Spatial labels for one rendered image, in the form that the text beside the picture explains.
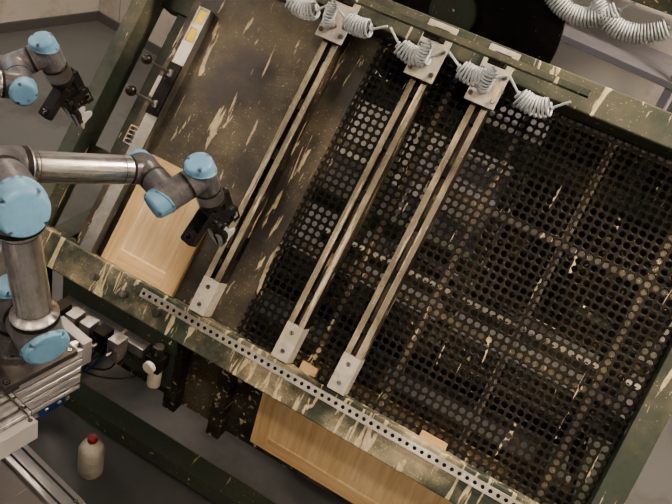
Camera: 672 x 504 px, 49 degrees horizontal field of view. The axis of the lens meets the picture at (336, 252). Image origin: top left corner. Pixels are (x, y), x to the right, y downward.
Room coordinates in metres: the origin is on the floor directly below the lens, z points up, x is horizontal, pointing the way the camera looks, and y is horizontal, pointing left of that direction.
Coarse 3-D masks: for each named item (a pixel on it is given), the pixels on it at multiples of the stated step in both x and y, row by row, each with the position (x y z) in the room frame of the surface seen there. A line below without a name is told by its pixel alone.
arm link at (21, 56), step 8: (24, 48) 1.89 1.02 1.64; (0, 56) 1.86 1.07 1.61; (8, 56) 1.86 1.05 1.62; (16, 56) 1.86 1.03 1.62; (24, 56) 1.87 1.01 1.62; (0, 64) 1.83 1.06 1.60; (8, 64) 1.82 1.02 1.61; (16, 64) 1.82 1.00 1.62; (24, 64) 1.84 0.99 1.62; (32, 64) 1.87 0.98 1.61; (32, 72) 1.88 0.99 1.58
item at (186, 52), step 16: (208, 16) 2.50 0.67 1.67; (192, 48) 2.43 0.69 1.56; (176, 80) 2.36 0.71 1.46; (160, 112) 2.29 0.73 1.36; (144, 128) 2.26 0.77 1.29; (144, 144) 2.22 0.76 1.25; (112, 192) 2.12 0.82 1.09; (112, 208) 2.09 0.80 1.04; (96, 224) 2.05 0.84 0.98; (96, 240) 2.02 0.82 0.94
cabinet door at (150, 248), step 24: (168, 168) 2.18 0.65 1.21; (144, 192) 2.13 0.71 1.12; (144, 216) 2.08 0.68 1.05; (168, 216) 2.08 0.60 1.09; (192, 216) 2.08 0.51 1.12; (120, 240) 2.03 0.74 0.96; (144, 240) 2.03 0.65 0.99; (168, 240) 2.03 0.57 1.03; (120, 264) 1.98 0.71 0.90; (144, 264) 1.98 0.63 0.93; (168, 264) 1.98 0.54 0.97; (168, 288) 1.92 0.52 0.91
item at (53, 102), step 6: (54, 90) 1.96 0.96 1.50; (60, 90) 1.96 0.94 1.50; (66, 90) 1.96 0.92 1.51; (48, 96) 1.96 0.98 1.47; (54, 96) 1.95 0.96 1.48; (60, 96) 1.95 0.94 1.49; (66, 96) 1.97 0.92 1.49; (48, 102) 1.94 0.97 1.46; (54, 102) 1.94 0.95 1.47; (60, 102) 1.95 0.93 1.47; (42, 108) 1.93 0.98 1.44; (48, 108) 1.93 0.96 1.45; (54, 108) 1.93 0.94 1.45; (42, 114) 1.92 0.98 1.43; (48, 114) 1.92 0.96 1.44; (54, 114) 1.93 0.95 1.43
